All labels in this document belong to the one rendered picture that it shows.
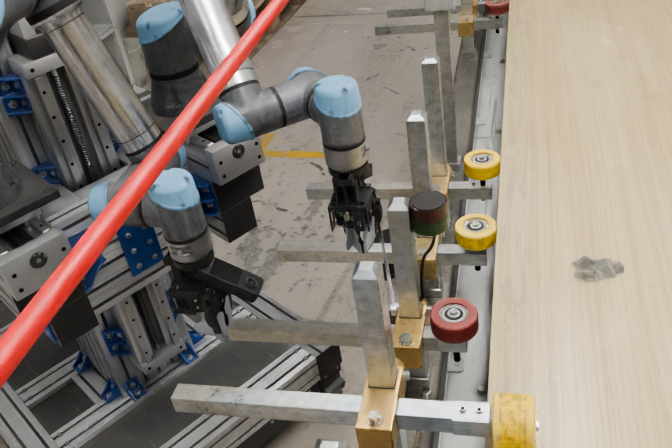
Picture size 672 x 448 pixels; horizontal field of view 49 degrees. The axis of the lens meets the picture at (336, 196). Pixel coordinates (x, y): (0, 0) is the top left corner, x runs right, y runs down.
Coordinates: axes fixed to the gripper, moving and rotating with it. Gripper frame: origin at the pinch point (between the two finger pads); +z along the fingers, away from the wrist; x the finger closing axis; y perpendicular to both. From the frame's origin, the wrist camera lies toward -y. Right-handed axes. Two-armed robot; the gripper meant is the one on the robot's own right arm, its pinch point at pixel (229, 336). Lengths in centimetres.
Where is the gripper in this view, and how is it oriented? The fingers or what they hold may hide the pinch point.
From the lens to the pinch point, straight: 142.9
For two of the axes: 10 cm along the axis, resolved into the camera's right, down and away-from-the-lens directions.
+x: -2.1, 5.6, -8.0
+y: -9.7, 0.0, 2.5
